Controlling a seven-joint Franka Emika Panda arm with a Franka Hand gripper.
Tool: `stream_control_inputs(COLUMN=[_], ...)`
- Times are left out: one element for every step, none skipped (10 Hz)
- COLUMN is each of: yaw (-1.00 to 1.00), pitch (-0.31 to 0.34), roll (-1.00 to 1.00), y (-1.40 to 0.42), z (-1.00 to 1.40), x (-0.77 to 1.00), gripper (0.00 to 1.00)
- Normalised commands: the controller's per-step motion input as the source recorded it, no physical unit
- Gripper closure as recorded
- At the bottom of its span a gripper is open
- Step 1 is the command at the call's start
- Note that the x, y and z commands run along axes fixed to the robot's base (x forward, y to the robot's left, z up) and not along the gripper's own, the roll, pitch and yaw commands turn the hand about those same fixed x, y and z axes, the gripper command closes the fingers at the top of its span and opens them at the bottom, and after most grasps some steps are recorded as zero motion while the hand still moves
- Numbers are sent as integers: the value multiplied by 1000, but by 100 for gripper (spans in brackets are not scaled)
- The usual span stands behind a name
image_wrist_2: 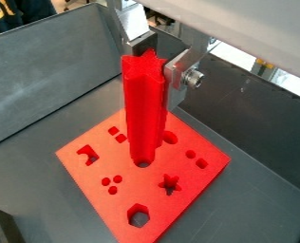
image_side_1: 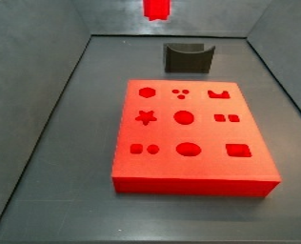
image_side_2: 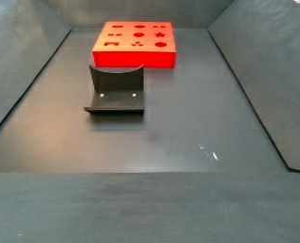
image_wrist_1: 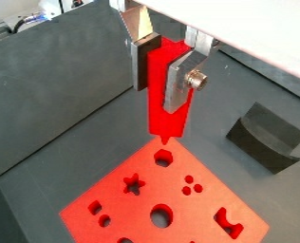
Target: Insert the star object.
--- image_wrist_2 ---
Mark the red shape-sorting board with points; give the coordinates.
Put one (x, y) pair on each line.
(139, 200)

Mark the person in dark shirt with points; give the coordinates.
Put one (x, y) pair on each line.
(21, 12)

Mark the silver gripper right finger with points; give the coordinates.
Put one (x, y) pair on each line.
(180, 70)

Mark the grey bin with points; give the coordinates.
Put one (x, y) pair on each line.
(60, 87)

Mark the red star-shaped peg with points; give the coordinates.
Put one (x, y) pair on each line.
(144, 88)

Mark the black object at corner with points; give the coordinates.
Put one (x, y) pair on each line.
(9, 233)

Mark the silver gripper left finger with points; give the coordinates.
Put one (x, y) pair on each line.
(136, 36)

